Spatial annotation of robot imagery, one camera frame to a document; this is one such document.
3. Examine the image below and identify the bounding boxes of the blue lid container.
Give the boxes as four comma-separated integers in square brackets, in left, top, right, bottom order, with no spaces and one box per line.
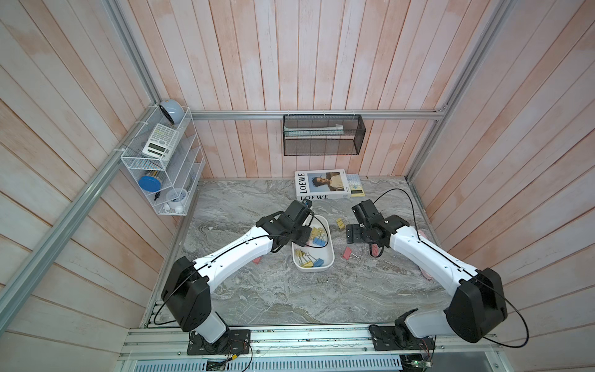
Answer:
[138,170,163,193]

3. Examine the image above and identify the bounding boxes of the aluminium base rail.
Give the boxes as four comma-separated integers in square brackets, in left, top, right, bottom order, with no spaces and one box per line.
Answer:
[114,324,512,371]

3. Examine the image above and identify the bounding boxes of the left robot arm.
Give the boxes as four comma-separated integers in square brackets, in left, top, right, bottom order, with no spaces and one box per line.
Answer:
[161,200,315,353]

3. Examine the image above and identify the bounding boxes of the white Loewe book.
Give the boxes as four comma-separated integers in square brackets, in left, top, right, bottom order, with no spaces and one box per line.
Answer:
[294,170,351,201]

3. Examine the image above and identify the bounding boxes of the yellow binder clip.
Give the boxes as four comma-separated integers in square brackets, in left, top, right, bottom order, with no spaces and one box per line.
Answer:
[336,218,346,230]

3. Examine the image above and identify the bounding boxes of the white calculator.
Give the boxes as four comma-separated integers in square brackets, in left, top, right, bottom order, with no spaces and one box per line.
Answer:
[142,124,181,162]

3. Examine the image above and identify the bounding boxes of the white storage box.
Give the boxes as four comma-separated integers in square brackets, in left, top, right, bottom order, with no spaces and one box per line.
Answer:
[291,216,335,273]

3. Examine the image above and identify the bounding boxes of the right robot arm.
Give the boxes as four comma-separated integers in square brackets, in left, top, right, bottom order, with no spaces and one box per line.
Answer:
[348,199,512,350]

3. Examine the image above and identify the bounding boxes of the black mesh wall basket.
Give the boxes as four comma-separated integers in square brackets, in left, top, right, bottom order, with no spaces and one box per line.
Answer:
[282,114,367,157]

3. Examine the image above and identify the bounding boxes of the white wire shelf rack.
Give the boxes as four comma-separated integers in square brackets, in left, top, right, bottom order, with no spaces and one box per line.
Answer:
[120,105,206,216]

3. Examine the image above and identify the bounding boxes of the papers in mesh basket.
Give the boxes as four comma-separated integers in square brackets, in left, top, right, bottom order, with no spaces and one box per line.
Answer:
[284,125,346,137]

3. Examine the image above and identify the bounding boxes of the small yellow book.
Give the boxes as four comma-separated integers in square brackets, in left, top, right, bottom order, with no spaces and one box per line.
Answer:
[346,174,366,198]

